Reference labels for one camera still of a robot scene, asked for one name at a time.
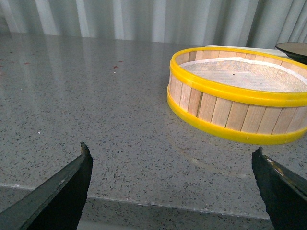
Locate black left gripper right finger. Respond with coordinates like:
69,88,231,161
252,147,307,230

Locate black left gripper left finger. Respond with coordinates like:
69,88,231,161
0,142,93,230

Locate beige plate with black rim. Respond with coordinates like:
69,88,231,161
275,42,307,65

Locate cream white rectangular tray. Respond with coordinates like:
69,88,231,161
205,45,292,59

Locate wooden steamer basket yellow rims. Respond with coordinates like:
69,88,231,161
167,47,307,145

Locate white steamer cloth liner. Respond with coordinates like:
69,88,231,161
180,57,307,92

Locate grey pleated curtain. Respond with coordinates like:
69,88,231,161
0,0,307,48

